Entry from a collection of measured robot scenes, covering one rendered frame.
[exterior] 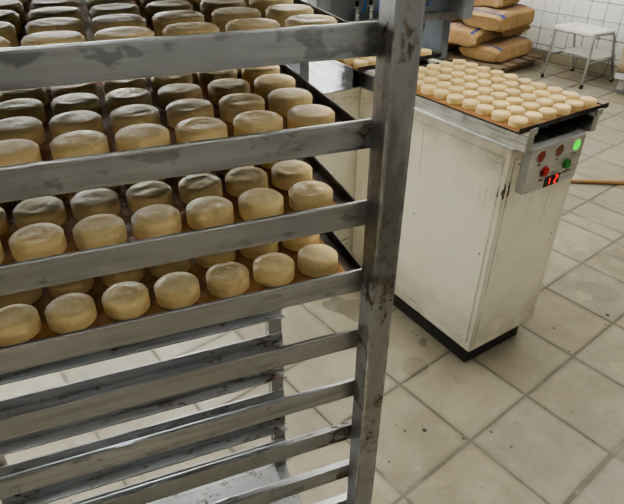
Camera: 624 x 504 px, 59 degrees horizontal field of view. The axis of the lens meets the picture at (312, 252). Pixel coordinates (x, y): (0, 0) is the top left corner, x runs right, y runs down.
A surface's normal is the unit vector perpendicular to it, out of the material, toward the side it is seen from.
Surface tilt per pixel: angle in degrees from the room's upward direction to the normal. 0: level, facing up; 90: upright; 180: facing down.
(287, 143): 90
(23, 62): 90
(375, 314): 90
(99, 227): 0
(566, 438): 0
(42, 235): 0
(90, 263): 90
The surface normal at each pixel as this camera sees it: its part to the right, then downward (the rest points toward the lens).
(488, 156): -0.84, 0.29
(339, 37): 0.36, 0.51
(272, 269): 0.00, -0.84
